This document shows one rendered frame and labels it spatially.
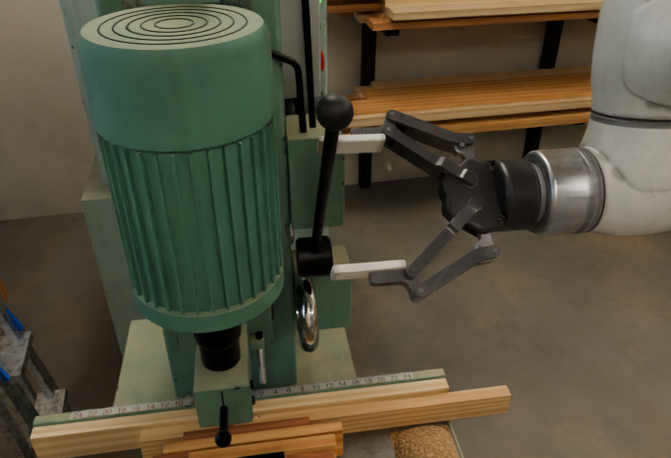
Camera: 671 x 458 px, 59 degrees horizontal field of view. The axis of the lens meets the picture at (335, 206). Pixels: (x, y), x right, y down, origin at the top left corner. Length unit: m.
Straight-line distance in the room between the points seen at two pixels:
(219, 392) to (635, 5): 0.62
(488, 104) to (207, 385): 2.31
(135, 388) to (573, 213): 0.84
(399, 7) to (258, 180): 2.02
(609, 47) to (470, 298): 2.04
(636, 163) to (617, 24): 0.13
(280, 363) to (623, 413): 1.50
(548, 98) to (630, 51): 2.41
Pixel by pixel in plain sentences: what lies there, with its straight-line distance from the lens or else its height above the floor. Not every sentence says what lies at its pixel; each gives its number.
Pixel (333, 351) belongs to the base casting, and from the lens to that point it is 1.19.
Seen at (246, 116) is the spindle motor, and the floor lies 1.44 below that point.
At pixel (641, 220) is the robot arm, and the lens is 0.66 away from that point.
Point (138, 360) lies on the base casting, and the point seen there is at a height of 0.80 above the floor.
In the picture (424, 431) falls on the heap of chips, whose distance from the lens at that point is 0.92.
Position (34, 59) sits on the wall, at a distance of 3.07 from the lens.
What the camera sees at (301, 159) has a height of 1.27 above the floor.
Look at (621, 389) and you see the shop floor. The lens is 2.41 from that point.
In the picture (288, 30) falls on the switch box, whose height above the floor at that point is 1.42.
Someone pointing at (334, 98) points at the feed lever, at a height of 1.45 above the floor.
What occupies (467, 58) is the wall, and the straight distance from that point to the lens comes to 3.27.
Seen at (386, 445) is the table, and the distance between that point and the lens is 0.93.
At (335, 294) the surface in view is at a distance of 0.95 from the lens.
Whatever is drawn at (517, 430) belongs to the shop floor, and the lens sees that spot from 2.17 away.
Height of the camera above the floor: 1.65
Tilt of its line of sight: 32 degrees down
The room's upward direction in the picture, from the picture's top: straight up
